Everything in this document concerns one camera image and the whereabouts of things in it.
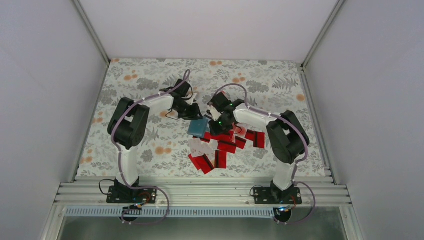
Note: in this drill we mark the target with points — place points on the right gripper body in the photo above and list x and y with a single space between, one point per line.
222 127

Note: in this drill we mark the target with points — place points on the aluminium rail frame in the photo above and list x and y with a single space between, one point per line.
206 191

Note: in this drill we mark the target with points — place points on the teal leather card holder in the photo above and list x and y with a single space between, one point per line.
197 128

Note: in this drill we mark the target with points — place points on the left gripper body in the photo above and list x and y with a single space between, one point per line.
185 113

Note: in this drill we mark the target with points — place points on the white april card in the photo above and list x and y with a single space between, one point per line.
199 148

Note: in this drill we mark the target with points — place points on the red card front middle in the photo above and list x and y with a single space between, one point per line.
220 160

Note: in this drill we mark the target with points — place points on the red card front left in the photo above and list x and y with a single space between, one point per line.
202 163

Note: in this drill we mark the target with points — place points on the red card centre pile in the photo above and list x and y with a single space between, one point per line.
227 146

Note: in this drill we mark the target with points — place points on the red card pile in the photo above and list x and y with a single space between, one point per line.
225 137
227 146

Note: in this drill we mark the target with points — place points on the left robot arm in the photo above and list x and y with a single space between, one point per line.
128 126

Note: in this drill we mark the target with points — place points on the floral table mat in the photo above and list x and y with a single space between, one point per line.
273 86

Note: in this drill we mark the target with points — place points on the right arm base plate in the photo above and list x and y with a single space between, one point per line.
275 196

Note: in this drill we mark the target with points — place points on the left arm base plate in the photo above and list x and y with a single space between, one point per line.
119 195

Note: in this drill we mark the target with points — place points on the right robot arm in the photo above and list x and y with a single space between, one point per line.
288 139

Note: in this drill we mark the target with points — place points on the red card right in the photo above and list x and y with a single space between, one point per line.
258 138

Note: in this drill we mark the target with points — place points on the red card top pile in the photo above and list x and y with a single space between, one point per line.
225 137

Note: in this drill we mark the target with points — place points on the perforated cable tray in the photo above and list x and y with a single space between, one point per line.
173 212

